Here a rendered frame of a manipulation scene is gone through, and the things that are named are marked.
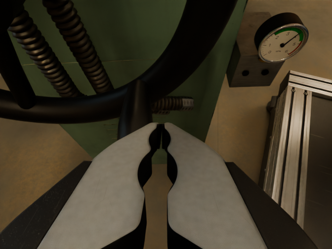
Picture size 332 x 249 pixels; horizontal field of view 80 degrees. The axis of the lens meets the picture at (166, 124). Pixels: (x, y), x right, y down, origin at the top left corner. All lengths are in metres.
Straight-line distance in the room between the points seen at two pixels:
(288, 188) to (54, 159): 0.93
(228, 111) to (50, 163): 0.88
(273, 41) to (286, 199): 0.49
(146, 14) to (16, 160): 0.96
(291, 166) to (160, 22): 0.59
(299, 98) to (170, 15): 0.68
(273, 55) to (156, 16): 0.18
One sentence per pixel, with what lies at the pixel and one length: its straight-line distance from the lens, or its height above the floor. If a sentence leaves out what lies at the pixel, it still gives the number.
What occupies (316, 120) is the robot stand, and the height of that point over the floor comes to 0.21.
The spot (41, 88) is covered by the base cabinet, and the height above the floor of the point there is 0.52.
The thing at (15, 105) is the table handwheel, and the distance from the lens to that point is 0.24.
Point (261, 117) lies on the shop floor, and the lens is 1.09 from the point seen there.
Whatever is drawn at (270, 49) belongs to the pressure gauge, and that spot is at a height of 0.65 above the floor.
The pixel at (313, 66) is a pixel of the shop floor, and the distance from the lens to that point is 1.46.
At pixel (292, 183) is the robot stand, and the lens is 0.73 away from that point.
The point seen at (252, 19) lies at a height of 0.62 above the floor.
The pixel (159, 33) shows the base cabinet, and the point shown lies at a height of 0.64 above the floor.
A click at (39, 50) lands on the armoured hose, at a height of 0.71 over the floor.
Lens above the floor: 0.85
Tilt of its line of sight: 60 degrees down
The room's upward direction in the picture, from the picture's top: 4 degrees counter-clockwise
